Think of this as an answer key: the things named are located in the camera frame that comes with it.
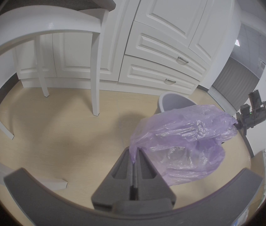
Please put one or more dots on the purple plastic bag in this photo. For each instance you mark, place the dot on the purple plastic bag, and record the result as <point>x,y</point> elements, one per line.
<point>182,138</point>

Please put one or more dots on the grey curtain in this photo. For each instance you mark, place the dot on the grey curtain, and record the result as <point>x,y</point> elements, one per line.
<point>236,83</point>

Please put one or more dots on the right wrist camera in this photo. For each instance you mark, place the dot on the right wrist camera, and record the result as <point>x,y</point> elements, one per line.
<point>244,108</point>

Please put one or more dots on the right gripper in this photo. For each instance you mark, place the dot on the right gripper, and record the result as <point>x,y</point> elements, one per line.
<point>247,120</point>

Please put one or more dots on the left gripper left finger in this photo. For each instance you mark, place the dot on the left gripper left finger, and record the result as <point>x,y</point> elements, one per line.
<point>117,187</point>

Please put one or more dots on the white trash bin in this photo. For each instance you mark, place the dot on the white trash bin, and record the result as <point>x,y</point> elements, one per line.
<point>173,101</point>

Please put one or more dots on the white chair with grey padding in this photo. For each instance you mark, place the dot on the white chair with grey padding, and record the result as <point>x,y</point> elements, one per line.
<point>41,25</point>

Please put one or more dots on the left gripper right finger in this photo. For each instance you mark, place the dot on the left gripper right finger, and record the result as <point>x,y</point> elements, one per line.
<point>154,187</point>

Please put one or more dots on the white wardrobe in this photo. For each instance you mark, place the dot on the white wardrobe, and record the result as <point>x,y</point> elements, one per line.
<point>170,32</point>

